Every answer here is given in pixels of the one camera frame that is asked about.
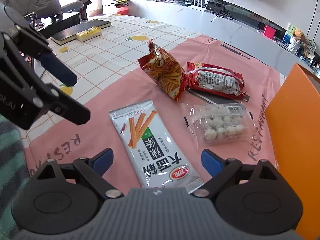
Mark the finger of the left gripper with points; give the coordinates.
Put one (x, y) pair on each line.
(56, 67)
(66, 107)

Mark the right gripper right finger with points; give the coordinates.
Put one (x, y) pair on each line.
(223, 172)

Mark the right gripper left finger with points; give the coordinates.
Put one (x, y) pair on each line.
(90, 173)

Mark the white breadstick snack packet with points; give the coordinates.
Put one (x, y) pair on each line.
(156, 158)

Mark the red and silver snack bag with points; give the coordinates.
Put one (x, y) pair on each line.
(216, 80)

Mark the red fries snack bag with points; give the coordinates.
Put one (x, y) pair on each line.
(164, 70)

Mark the black book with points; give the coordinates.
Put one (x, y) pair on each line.
(69, 34)

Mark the yellow box on table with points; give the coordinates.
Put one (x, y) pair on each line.
(88, 34)

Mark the clear pack of white balls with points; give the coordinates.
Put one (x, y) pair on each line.
(217, 124)

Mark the smartphone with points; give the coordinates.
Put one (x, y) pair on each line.
(31, 19)

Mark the pink restaurant placemat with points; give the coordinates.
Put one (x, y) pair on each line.
(261, 84)

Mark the white checkered tablecloth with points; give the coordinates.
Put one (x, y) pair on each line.
(109, 77)

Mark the orange cardboard box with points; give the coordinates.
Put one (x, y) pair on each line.
(293, 122)

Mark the red box on counter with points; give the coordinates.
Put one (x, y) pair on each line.
(269, 32)

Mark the teddy bear bouquet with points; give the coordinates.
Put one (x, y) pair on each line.
(298, 43)

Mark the white wifi router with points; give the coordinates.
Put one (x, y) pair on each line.
(200, 5)

